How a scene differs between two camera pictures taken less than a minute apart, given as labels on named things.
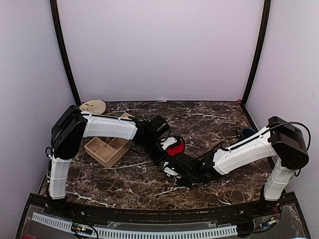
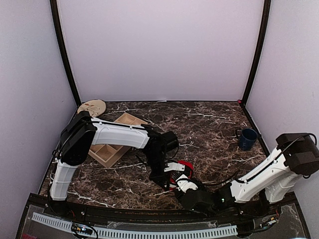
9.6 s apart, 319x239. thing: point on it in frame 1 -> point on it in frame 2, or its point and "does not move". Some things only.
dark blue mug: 242,134 does not move
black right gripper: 184,183 -> 181,195
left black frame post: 55,14 does not move
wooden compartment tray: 108,154 does not move
